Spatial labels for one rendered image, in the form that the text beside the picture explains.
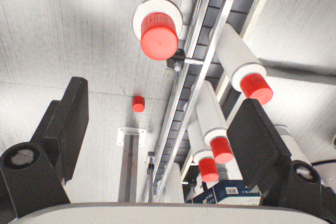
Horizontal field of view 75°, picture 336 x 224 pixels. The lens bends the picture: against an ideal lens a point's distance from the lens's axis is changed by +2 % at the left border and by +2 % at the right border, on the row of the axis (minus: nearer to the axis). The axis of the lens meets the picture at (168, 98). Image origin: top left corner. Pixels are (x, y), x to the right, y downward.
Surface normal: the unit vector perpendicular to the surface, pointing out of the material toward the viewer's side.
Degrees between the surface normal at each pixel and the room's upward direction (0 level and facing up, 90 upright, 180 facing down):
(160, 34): 2
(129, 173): 90
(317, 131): 0
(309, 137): 0
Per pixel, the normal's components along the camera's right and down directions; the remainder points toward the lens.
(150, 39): 0.11, 0.65
